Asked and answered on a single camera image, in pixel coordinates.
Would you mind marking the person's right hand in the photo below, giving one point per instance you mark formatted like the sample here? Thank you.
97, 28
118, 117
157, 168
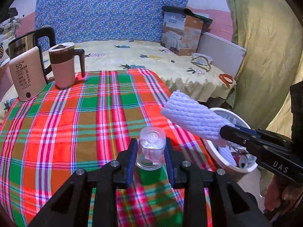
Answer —
275, 194

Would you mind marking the clear square plastic bottle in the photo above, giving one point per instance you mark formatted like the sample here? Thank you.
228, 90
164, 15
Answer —
150, 146

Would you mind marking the yellow fruit print bedsheet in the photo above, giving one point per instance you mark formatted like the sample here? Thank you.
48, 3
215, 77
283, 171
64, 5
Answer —
146, 56

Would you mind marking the pineapple print quilt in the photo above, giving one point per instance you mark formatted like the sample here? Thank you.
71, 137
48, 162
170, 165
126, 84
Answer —
7, 35

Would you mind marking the yellow curtain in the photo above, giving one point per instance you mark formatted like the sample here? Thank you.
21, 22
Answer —
265, 52

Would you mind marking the steel electric kettle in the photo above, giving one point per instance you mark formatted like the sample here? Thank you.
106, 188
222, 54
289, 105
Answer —
21, 42

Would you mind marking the printed cardboard quilt box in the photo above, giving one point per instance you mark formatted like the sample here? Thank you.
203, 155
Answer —
182, 33

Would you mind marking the white trash bin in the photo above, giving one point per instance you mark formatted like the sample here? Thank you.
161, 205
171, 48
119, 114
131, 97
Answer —
214, 155

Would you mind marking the blue floral headboard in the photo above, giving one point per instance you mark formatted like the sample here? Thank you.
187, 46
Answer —
106, 11

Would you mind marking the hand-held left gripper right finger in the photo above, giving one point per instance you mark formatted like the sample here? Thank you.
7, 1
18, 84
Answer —
169, 165

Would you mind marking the white board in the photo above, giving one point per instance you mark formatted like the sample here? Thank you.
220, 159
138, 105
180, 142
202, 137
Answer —
222, 54

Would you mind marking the black bag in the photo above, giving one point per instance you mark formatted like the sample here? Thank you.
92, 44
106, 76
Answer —
10, 11

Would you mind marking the red cartoon drink can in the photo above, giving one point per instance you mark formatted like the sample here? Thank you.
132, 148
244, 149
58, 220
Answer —
243, 162

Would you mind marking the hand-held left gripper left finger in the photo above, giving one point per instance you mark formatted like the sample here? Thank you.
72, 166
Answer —
132, 163

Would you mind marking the cream cup warmer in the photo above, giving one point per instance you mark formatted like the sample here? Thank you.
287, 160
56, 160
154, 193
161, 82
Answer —
27, 75

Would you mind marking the plaid tablecloth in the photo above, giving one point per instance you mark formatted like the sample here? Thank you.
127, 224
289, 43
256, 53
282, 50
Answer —
82, 123

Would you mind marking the white foam fruit net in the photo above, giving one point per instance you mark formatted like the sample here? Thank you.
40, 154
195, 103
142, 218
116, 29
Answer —
194, 115
226, 156

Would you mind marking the clear plastic bin liner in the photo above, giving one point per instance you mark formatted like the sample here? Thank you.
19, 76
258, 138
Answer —
233, 119

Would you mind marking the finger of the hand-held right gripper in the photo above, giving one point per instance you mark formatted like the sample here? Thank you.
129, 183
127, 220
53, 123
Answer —
236, 135
246, 128

